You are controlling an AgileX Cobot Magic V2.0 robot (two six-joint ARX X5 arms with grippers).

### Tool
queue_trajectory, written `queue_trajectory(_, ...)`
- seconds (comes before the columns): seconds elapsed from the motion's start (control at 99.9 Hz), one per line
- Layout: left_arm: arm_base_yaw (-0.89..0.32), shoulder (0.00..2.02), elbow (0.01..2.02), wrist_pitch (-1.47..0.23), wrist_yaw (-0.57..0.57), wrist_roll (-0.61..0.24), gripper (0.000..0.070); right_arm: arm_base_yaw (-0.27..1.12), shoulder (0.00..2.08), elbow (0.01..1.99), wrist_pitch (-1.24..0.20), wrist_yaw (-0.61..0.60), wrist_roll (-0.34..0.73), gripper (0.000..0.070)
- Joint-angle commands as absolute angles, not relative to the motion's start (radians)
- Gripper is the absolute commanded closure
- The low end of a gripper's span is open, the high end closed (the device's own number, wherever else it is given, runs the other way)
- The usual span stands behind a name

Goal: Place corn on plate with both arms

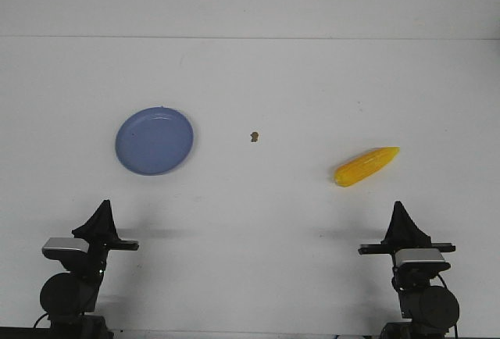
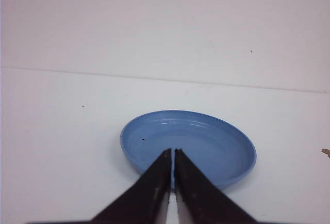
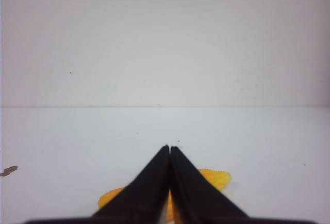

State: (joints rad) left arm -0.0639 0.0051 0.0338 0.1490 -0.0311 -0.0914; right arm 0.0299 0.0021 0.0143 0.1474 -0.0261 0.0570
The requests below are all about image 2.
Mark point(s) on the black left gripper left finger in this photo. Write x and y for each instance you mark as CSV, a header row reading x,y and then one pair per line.
x,y
147,200

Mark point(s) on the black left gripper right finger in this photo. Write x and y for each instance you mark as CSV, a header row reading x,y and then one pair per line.
x,y
198,200

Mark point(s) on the blue round plate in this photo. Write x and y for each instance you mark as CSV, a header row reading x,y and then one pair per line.
x,y
223,153

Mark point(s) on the brown chipped table spot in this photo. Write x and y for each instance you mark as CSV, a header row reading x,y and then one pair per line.
x,y
326,151

